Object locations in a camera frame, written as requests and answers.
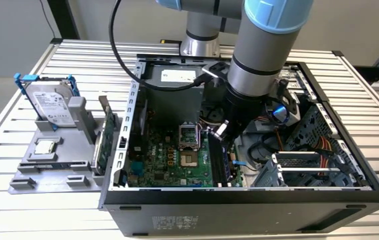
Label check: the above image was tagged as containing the thin orange wire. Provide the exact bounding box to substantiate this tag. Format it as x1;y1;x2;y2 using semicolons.
274;128;285;151

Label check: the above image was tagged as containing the silver CPU chip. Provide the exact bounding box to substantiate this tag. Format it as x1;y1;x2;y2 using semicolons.
33;140;59;155

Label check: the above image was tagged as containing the green motherboard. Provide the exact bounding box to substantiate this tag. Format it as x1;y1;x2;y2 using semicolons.
125;124;245;187

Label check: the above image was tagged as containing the black open PC case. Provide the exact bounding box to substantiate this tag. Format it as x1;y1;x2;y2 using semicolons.
98;52;379;237

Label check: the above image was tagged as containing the hard disk in blue carrier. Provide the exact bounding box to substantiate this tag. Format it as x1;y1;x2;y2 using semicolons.
14;72;83;131

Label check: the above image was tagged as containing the grey plastic parts rack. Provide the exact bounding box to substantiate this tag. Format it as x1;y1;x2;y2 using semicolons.
7;96;125;195

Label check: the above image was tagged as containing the long thin RAM stick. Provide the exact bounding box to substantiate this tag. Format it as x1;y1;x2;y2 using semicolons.
34;162;79;170
222;144;237;184

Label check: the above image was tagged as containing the black RAM slot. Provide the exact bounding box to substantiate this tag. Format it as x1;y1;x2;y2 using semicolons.
209;134;221;187
217;143;229;187
213;139;225;187

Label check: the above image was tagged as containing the green graphics card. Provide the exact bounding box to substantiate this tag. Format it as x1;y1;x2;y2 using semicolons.
91;95;121;176

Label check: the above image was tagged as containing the thick black cable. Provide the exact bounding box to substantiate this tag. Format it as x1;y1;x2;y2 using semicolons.
109;0;211;91

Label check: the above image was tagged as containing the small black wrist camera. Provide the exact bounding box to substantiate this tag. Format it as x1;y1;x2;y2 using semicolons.
201;62;231;81

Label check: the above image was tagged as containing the grey power supply unit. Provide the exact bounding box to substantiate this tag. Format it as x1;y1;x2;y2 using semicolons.
141;63;207;126

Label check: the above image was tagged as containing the black frame bracket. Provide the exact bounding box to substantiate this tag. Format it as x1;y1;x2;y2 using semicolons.
353;65;379;87

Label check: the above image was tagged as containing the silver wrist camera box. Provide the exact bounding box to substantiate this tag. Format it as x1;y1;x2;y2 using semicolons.
265;92;303;126

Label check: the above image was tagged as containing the metal disk bay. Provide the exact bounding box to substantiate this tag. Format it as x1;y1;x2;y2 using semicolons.
251;149;345;187

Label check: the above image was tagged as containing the metal socket cover frame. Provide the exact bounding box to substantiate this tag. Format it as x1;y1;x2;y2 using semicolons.
178;122;201;150

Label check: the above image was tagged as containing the black cooling fan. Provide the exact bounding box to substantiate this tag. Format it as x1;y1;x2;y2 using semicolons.
199;104;226;126

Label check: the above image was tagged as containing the orange yellow wire bundle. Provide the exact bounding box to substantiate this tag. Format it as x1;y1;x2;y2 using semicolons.
311;136;334;173

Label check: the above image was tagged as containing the CPU socket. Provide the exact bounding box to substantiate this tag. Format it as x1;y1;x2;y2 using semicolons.
179;149;201;167

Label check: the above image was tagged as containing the black vertical post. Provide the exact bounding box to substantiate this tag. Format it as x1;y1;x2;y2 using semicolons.
47;0;82;41

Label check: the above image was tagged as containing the blue expansion slot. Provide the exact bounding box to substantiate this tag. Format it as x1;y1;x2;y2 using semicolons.
130;161;145;175

